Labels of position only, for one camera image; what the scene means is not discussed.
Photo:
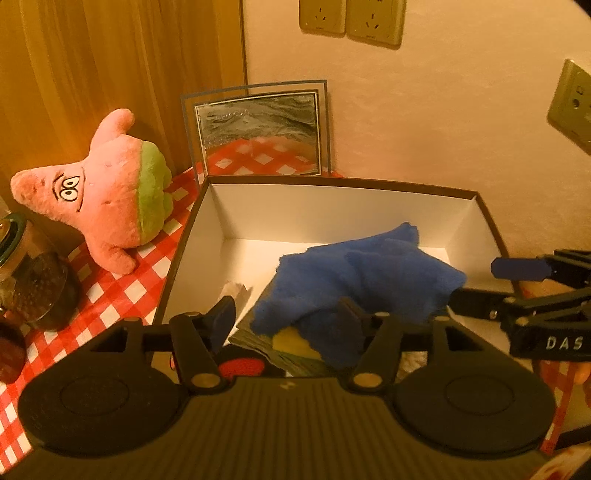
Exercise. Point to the pink starfish plush toy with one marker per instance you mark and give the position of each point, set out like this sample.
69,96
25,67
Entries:
111,194

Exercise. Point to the beige wall socket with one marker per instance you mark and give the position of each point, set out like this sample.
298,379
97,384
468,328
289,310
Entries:
374,21
323,16
572,106

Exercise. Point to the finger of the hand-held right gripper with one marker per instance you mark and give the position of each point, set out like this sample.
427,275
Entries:
480,304
512,268

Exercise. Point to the brown wooden canister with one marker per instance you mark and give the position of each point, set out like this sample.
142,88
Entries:
9,350

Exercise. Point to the red checked tablecloth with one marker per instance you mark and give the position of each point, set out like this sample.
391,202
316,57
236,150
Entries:
111,295

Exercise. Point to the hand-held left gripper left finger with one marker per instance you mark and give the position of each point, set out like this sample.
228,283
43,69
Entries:
226,314

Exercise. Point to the yellow sponge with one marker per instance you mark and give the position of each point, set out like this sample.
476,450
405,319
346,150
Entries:
288,344

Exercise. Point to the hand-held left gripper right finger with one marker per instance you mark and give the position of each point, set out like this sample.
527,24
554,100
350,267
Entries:
355,316

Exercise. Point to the glass jar with dark contents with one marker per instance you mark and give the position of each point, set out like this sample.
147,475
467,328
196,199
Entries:
37,286

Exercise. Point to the wooden wardrobe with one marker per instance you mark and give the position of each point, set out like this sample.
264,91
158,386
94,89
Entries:
115,55

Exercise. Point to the blue fluffy cloth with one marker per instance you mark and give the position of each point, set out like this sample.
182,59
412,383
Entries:
369,277

